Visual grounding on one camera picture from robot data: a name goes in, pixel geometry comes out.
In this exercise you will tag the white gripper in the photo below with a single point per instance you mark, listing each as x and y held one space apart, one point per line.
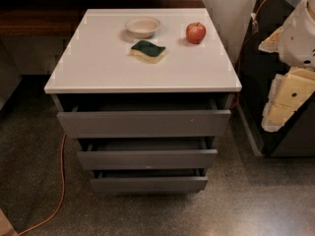
299 41

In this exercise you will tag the grey top drawer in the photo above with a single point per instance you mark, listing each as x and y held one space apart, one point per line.
145 124

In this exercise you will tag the grey drawer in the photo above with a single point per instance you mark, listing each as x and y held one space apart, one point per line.
149 181
145 124
147 154

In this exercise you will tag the grey middle drawer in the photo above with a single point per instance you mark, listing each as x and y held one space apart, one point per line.
147 154

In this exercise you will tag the grey bottom drawer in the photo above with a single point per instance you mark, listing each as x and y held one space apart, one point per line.
149 181

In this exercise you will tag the red apple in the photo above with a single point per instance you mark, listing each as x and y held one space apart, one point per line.
195 33

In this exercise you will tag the green and yellow sponge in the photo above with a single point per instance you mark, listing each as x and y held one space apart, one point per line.
148 51

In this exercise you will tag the white cabinet with grey drawers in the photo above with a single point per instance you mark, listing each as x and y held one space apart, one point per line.
97 71

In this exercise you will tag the white bowl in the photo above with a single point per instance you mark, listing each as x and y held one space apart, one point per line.
142 27

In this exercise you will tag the dark wooden bench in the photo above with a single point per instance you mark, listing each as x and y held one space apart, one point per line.
61 17

